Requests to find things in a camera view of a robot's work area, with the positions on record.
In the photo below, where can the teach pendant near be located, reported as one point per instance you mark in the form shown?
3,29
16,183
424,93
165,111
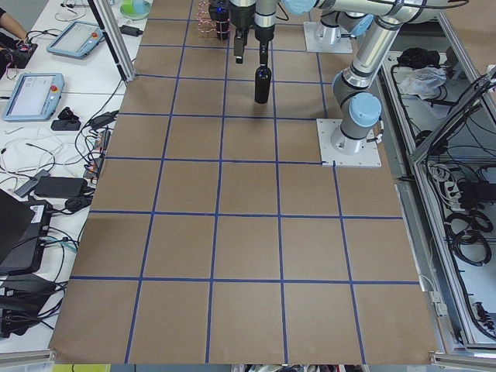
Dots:
35,97

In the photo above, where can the dark green wine bottle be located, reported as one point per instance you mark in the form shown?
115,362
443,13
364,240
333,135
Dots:
263,77

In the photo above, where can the teach pendant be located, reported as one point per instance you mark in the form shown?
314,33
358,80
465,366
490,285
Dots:
77,40
35,97

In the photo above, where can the aluminium frame post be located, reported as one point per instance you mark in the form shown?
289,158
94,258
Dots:
105,18

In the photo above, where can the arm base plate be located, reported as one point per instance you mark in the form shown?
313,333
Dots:
338,150
324,39

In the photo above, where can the green bowl with blocks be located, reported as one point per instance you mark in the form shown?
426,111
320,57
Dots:
135,9

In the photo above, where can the teach pendant far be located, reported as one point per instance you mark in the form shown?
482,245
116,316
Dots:
77,40

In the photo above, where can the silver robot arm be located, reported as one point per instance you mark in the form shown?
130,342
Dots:
387,17
354,23

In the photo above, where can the dark wine bottle in rack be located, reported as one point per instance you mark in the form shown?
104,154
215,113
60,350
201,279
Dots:
219,14

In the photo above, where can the copper wire wine rack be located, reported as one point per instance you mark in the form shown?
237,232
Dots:
205,25

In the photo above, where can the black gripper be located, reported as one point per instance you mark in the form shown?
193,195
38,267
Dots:
264,34
242,16

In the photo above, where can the black power adapter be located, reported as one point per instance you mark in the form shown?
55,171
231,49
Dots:
130,31

